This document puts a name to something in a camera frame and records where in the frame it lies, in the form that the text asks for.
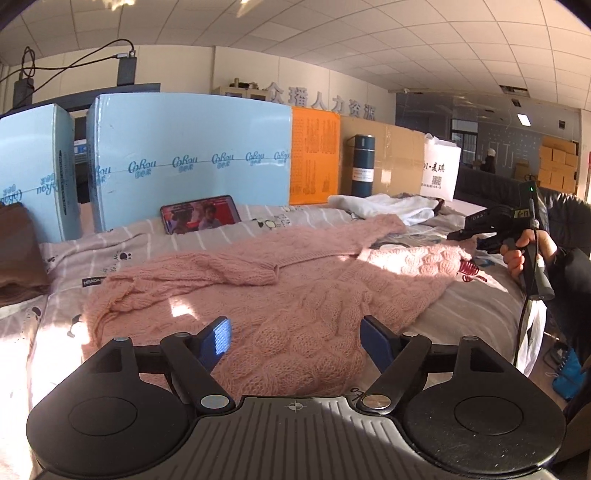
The small light blue carton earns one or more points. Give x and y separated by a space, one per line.
32 157

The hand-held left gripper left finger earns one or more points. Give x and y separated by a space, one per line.
218 339

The person's right forearm black sleeve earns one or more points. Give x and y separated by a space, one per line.
572 281

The smartphone with lit screen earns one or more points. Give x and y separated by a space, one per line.
198 214

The orange printed carton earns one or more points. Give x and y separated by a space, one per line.
315 157

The brown folded cloth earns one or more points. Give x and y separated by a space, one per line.
18 258

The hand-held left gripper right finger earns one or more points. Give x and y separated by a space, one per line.
375 344

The person's right hand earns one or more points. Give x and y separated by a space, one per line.
511 261

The black power adapter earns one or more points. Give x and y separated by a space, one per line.
126 69
23 92

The black sofa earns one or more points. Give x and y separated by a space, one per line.
489 189

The white garment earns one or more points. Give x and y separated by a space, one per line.
374 205

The pink knitted sweater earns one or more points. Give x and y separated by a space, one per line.
300 295

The large light blue carton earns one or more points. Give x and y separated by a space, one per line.
184 147

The stack of brown cardboard boxes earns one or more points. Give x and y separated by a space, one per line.
558 161

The white plastic bag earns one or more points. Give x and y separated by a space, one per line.
535 332

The dark blue cylinder bottle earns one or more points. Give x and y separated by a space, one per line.
363 161

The white printed bag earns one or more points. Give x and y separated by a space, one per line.
441 168

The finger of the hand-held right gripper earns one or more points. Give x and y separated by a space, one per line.
490 243
461 235

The brown cardboard box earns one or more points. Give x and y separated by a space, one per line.
399 157

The blue bag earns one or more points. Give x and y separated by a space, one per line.
567 374

